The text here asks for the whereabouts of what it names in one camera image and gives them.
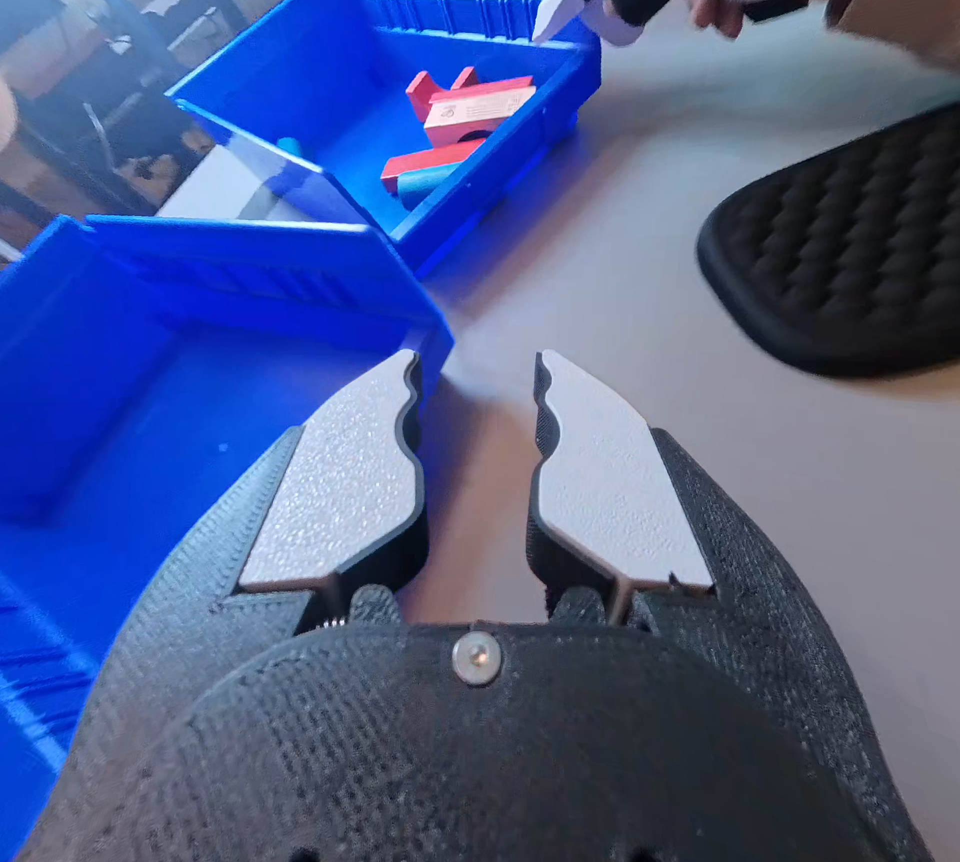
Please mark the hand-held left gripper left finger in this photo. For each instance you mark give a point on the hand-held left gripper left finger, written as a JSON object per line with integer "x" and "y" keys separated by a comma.
{"x": 338, "y": 495}

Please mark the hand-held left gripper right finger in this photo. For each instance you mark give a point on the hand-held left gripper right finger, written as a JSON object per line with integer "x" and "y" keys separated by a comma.
{"x": 615, "y": 495}

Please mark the pale wooden block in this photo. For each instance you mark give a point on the pale wooden block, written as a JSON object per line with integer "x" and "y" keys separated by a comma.
{"x": 483, "y": 113}

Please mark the red wooden arch block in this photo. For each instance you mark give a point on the red wooden arch block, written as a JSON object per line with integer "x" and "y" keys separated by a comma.
{"x": 435, "y": 90}

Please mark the blue plastic bin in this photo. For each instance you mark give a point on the blue plastic bin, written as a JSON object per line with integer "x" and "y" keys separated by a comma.
{"x": 150, "y": 383}
{"x": 330, "y": 68}

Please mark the blue wooden cylinder block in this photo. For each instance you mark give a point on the blue wooden cylinder block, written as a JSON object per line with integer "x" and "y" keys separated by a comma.
{"x": 428, "y": 188}

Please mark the teal wooden cylinder block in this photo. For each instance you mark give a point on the teal wooden cylinder block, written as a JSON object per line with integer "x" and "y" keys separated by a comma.
{"x": 291, "y": 146}

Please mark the black wrist rest pad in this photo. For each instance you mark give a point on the black wrist rest pad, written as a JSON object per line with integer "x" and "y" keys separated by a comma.
{"x": 855, "y": 248}

